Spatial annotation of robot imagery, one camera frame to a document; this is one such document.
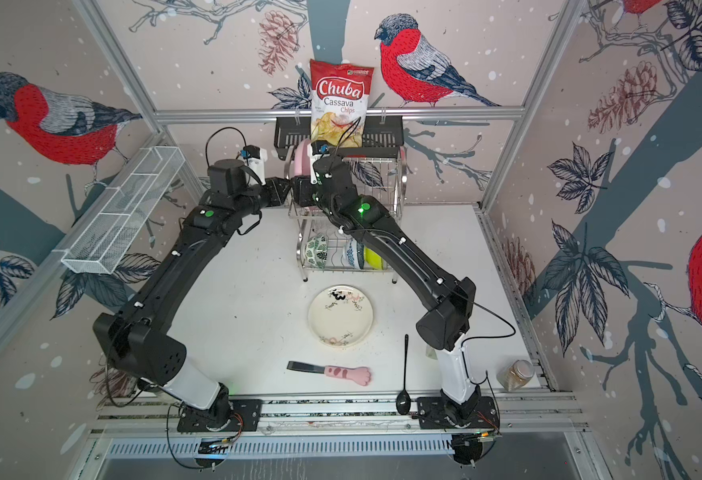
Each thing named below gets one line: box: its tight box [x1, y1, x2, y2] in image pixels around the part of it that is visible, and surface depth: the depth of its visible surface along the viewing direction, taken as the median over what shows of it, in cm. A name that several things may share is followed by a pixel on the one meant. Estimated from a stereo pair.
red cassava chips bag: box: [310, 59, 374, 149], surface depth 85 cm
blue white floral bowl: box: [345, 238, 365, 269], surface depth 92 cm
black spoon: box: [396, 334, 411, 415], surface depth 77 cm
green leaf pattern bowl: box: [306, 234, 329, 269], surface depth 102 cm
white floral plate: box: [307, 285, 374, 347], surface depth 92 cm
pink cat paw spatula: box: [286, 360, 372, 386], surface depth 81 cm
